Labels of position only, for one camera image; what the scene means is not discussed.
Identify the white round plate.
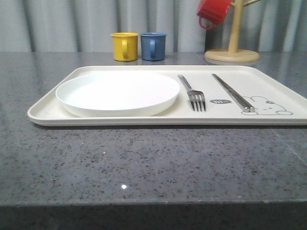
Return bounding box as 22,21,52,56
56,71,180,117

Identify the silver metal fork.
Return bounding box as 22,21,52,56
178,75,206,112

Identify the cream rabbit serving tray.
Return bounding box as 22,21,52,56
27,65,307,127

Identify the blue mug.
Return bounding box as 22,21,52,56
140,32,166,61

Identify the yellow mug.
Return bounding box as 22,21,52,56
111,32,139,61

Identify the wooden mug tree stand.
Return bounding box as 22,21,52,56
204,0,260,62

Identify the red mug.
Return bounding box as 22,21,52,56
197,0,232,30

